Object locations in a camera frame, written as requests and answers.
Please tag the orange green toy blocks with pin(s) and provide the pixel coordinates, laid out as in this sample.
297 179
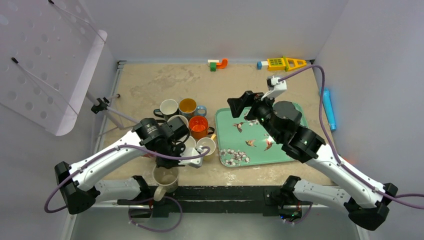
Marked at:
215 64

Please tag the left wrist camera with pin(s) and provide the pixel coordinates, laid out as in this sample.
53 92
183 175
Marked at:
195 162

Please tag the yellow toy phone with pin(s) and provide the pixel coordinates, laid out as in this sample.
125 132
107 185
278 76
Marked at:
286 64

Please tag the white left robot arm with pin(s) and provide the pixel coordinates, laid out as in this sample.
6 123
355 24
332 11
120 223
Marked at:
81 184

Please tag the orange mug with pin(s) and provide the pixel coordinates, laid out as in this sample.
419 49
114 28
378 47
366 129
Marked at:
199 127

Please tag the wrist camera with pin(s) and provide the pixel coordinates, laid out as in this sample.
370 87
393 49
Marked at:
276 87
195 162

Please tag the cream floral mug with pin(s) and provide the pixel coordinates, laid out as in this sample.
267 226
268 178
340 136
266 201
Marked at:
166 180

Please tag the blue toy microphone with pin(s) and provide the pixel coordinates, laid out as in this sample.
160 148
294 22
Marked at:
328 108

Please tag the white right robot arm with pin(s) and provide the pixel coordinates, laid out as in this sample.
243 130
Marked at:
365 200

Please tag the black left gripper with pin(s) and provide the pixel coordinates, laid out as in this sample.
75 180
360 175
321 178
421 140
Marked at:
160 162

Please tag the green floral serving tray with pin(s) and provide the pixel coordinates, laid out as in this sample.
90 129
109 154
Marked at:
245 143

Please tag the blue butterfly mug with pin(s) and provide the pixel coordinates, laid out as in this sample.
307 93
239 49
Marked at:
189 108

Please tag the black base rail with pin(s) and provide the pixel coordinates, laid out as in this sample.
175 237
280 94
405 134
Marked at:
269 201

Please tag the dark green mug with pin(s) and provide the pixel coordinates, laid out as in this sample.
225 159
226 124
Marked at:
167 109

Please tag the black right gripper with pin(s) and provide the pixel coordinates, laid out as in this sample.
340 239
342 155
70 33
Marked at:
248 99

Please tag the white perforated panel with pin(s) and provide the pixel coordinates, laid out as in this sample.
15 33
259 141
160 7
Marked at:
49 50

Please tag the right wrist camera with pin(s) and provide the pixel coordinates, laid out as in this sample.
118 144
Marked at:
276 87

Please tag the blue white toy block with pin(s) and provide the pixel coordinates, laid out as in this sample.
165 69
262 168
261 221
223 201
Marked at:
262 65

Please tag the pink ghost mug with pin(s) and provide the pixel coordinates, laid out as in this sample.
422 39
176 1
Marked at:
190 142

